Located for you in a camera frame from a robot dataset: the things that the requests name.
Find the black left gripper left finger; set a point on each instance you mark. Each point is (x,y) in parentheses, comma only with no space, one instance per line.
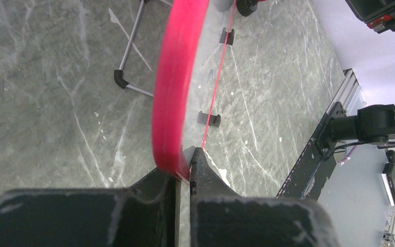
(144,214)

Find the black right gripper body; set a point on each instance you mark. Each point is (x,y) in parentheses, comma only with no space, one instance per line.
(378,15)

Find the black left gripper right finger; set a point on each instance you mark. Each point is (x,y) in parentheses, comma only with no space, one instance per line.
(221,217)

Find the pink-framed whiteboard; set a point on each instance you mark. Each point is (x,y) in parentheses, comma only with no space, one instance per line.
(187,80)

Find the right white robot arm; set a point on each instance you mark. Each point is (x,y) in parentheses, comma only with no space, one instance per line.
(363,36)

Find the black whiteboard foot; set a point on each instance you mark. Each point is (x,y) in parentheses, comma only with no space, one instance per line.
(210,120)
(227,37)

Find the black base beam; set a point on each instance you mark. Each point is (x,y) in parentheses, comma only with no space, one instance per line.
(310,172)

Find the black device on floor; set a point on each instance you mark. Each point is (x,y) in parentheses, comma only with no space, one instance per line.
(388,176)

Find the aluminium base frame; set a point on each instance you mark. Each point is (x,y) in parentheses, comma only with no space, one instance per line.
(356,199)

